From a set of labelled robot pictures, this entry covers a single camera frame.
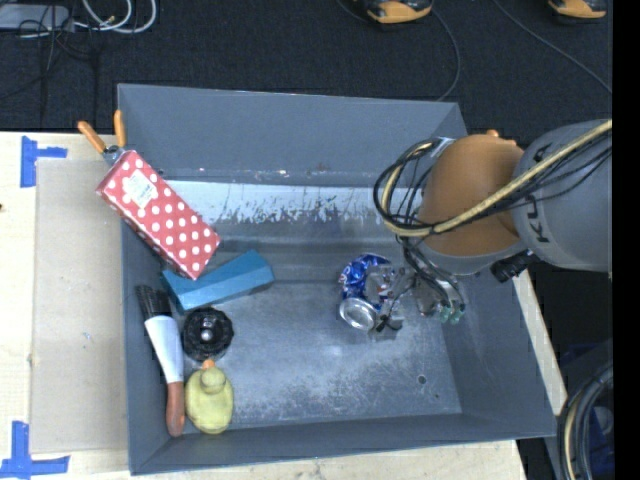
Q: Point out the crushed blue drink can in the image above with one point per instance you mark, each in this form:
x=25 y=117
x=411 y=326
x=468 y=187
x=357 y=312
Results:
x=357 y=288

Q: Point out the pale wood board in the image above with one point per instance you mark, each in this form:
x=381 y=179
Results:
x=75 y=318

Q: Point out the blue box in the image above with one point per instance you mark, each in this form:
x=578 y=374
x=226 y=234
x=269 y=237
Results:
x=225 y=280

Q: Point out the yellow rubber duck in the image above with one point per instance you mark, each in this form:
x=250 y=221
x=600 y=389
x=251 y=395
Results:
x=210 y=400

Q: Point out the black round ribbed knob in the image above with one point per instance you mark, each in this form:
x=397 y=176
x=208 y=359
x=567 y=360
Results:
x=207 y=334

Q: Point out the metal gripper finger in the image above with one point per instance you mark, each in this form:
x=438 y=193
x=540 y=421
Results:
x=397 y=283
x=390 y=318

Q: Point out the red white-dotted box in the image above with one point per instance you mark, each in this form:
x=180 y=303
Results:
x=160 y=215

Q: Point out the grey metal bin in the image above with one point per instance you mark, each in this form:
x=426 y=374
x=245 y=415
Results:
x=320 y=368

